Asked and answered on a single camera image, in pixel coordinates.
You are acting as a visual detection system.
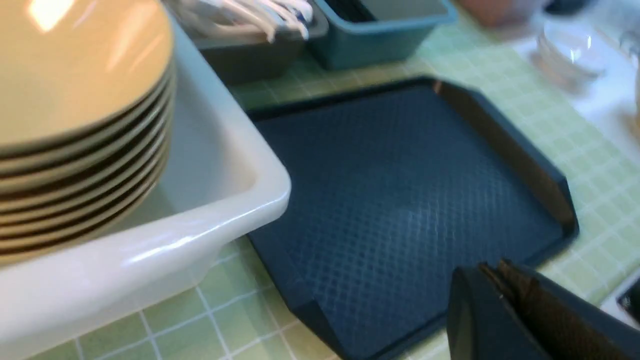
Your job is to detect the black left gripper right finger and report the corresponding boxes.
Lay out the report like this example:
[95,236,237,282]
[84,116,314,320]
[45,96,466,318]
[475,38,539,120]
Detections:
[497,259,639,360]

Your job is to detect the pink plastic bin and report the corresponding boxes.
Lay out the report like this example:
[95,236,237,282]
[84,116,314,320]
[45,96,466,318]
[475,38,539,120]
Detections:
[457,0,550,28]

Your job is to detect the stack of beige bowls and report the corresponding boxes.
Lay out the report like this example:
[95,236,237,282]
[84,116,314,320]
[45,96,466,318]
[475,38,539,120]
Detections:
[0,0,178,265]

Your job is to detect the grey plastic spoon bin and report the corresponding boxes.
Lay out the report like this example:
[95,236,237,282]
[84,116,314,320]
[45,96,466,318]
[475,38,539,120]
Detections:
[180,7,329,85]

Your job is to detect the teal plastic chopstick bin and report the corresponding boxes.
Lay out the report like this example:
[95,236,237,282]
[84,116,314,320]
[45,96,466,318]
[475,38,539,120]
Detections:
[310,0,458,70]

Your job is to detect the pile of white spoons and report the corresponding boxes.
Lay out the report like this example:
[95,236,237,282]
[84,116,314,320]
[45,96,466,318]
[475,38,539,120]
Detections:
[164,0,314,43]

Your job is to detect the clear glass bowl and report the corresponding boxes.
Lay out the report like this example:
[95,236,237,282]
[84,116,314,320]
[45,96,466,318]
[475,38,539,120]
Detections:
[526,22,636,96]

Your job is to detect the black serving tray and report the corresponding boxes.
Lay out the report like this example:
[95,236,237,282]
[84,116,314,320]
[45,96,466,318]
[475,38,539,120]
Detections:
[248,76,579,360]

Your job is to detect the large white plastic tub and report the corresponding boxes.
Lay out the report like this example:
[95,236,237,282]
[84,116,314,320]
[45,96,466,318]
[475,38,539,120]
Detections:
[0,20,291,360]

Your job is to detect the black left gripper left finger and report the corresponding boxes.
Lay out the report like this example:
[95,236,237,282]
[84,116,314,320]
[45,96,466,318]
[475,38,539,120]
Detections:
[446,267,551,360]

